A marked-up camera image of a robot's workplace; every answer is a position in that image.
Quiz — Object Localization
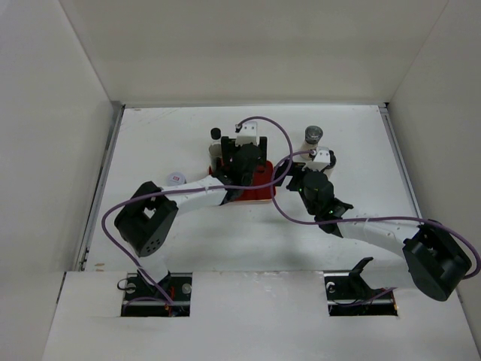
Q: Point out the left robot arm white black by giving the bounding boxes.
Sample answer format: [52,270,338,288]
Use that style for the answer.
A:
[114,136,268,300]

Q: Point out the red lacquer tray gold emblem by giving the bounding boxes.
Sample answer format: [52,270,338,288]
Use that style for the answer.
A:
[208,159,272,205]

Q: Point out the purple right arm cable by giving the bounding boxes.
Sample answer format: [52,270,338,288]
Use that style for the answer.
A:
[271,149,481,305]

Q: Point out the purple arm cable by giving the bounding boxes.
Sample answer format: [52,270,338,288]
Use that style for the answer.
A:
[103,116,294,316]
[271,149,481,305]

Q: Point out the white shaker black knob lid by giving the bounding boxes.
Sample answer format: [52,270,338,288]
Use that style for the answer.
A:
[323,150,337,177]

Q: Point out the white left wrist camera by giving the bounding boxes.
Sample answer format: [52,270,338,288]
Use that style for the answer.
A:
[235,120,258,147]

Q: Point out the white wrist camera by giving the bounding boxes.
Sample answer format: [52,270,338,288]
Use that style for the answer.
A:
[305,147,331,171]
[235,120,258,147]

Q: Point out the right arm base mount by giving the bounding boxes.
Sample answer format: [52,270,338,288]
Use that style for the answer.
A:
[324,257,398,317]

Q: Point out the small jar white lid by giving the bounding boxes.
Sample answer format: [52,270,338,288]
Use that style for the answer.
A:
[167,171,186,187]

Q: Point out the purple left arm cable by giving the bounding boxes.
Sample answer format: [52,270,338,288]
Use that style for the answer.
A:
[103,116,294,316]

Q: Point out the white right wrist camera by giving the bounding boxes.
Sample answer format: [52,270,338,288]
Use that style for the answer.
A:
[305,147,331,171]

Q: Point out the soy sauce bottle red label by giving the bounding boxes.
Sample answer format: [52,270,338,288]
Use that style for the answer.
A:
[208,128,222,171]

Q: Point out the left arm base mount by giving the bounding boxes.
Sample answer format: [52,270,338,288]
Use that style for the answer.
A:
[116,273,193,318]

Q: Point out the salt grinder black clear top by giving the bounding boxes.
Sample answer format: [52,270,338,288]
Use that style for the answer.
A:
[301,126,324,150]

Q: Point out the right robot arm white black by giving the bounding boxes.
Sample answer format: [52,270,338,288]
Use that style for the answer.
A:
[275,160,472,302]

